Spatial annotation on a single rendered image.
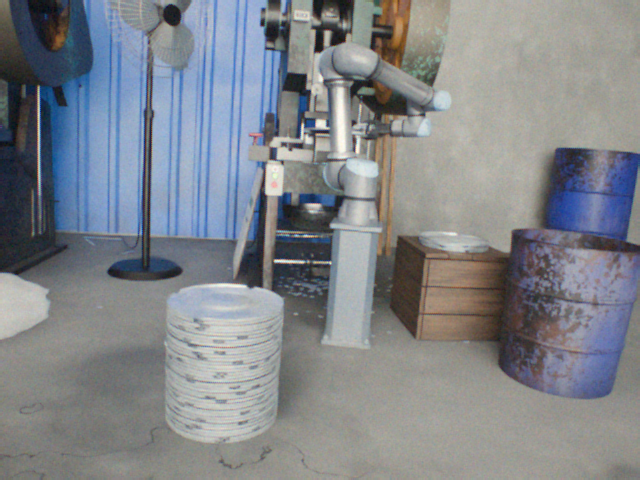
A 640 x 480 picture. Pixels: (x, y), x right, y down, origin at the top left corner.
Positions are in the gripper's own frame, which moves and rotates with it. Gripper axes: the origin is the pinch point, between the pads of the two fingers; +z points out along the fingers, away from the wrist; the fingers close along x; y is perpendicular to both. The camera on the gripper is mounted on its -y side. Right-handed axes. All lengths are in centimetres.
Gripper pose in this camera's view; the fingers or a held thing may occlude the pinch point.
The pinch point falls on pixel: (353, 130)
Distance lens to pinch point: 222.2
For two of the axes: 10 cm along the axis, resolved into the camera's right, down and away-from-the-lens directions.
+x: 0.0, 9.9, 1.3
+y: -4.8, 1.1, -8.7
